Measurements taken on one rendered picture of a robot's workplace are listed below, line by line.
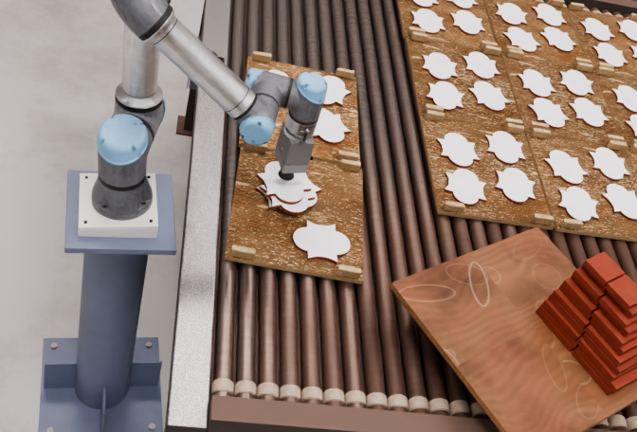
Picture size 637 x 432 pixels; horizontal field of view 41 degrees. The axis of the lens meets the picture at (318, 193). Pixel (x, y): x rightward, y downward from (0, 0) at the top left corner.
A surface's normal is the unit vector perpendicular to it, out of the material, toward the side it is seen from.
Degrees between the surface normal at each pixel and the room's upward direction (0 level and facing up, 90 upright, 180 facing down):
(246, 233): 0
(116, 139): 8
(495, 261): 0
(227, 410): 0
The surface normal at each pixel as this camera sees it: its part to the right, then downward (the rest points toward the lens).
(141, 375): 0.17, 0.72
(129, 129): 0.14, -0.61
